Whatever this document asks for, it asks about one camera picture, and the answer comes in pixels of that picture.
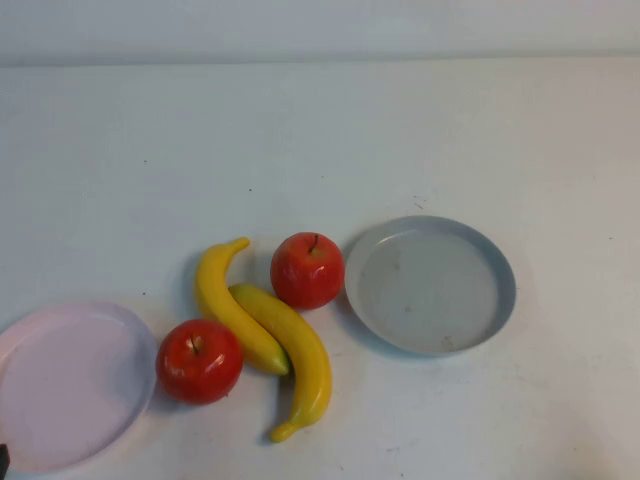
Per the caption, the yellow banana with green tip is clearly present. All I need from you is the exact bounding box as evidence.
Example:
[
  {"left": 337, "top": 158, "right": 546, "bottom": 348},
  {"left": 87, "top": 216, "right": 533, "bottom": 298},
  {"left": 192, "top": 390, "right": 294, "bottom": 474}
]
[{"left": 194, "top": 236, "right": 292, "bottom": 377}]

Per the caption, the red apple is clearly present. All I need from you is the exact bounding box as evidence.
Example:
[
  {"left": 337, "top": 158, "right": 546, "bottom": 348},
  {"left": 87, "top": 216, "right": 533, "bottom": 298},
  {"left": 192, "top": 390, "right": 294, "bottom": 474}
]
[
  {"left": 155, "top": 318, "right": 245, "bottom": 407},
  {"left": 269, "top": 231, "right": 347, "bottom": 311}
]

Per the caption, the grey-blue round plate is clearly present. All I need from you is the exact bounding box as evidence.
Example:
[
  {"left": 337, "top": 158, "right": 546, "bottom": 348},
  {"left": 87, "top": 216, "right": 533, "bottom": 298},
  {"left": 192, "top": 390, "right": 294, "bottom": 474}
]
[{"left": 344, "top": 214, "right": 518, "bottom": 358}]

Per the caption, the pink round plate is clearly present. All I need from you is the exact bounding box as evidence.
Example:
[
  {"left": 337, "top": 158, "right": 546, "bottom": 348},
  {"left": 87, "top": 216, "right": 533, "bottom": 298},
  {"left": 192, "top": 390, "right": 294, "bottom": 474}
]
[{"left": 0, "top": 301, "right": 159, "bottom": 473}]

